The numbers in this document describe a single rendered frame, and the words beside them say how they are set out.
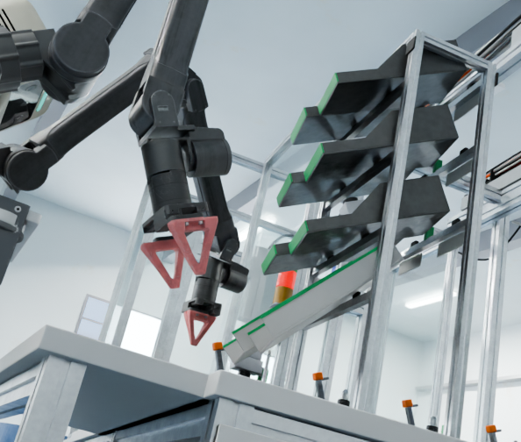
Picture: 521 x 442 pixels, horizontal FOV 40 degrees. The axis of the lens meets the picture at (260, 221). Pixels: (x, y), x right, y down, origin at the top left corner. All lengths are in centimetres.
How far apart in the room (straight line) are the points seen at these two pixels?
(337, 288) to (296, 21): 588
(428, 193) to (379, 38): 570
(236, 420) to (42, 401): 22
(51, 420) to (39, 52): 48
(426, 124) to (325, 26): 560
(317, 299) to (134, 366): 44
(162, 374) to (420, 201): 66
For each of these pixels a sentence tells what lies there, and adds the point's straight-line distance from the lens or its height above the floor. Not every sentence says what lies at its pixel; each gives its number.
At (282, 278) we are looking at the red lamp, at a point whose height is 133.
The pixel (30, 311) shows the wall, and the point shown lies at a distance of 1236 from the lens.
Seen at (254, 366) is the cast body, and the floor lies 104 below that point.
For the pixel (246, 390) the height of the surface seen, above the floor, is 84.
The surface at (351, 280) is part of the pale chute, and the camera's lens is 126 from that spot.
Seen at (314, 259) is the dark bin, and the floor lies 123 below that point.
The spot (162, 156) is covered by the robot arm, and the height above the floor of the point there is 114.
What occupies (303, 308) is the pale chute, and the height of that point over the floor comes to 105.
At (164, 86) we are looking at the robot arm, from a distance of 107.
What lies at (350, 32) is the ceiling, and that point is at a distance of 702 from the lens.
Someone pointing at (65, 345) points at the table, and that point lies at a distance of 87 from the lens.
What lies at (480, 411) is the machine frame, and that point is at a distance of 274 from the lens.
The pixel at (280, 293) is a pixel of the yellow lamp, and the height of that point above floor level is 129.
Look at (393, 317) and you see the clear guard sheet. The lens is 336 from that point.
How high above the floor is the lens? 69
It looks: 23 degrees up
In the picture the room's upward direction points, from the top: 13 degrees clockwise
